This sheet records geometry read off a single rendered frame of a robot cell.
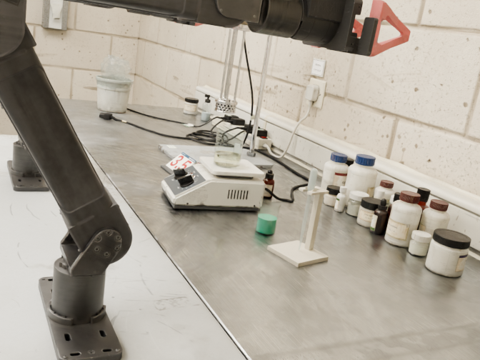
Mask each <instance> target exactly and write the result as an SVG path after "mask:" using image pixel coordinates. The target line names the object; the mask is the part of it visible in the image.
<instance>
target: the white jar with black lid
mask: <svg viewBox="0 0 480 360"><path fill-rule="evenodd" d="M432 238H433V239H432V240H431V243H430V247H429V252H428V255H427V258H426V263H425V265H426V267H427V268H428V269H429V270H430V271H432V272H434V273H436V274H439V275H442V276H447V277H460V276H461V275H462V273H463V270H464V267H465V263H466V259H467V256H468V253H469V247H470V243H471V238H470V237H468V236H467V235H465V234H463V233H461V232H458V231H454V230H451V229H435V230H434V234H433V237H432Z"/></svg>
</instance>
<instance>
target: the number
mask: <svg viewBox="0 0 480 360"><path fill-rule="evenodd" d="M192 164H193V162H192V161H191V160H189V159H188V158H186V157H185V156H183V155H182V154H180V155H179V156H177V157H176V158H175V159H174V160H173V161H171V162H170V163H168V165H170V166H171V167H173V168H174V169H182V168H183V169H185V168H187V167H189V166H190V165H192Z"/></svg>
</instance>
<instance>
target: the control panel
mask: <svg viewBox="0 0 480 360"><path fill-rule="evenodd" d="M184 170H185V171H187V172H188V174H190V173H193V174H192V176H193V175H194V176H195V177H193V178H194V183H193V184H191V185H190V186H187V187H180V184H179V182H178V180H177V179H174V176H175V174H173V175H171V176H168V177H166V178H165V179H164V181H165V182H166V184H167V185H168V186H169V188H170V189H171V191H172V192H173V194H174V196H175V195H177V194H180V193H181V192H183V191H186V190H188V189H190V188H192V187H194V186H196V185H198V184H200V183H202V182H204V181H206V179H205V178H204V177H203V176H202V175H201V174H200V173H199V172H198V171H197V170H196V169H195V168H194V166H190V167H187V168H185V169H184ZM188 174H187V175H188Z"/></svg>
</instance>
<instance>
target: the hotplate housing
mask: <svg viewBox="0 0 480 360"><path fill-rule="evenodd" d="M192 166H194V168H195V169H196V170H197V171H198V172H199V173H200V174H201V175H202V176H203V177H204V178H205V179H206V181H204V182H202V183H200V184H198V185H196V186H194V187H192V188H190V189H188V190H186V191H183V192H181V193H180V194H177V195H175V196H174V194H173V192H172V191H171V189H170V188H169V186H168V185H167V184H166V182H165V181H164V180H163V181H162V182H161V186H162V191H163V192H164V193H165V195H166V197H167V199H168V200H169V201H170V203H171V205H172V206H173V208H174V209H213V210H236V211H258V209H259V201H260V200H263V198H264V190H265V186H266V184H265V183H264V182H263V181H262V180H261V179H260V178H259V177H249V176H224V175H215V174H212V173H211V172H210V171H209V170H208V169H207V168H206V167H205V166H204V165H203V164H193V165H192Z"/></svg>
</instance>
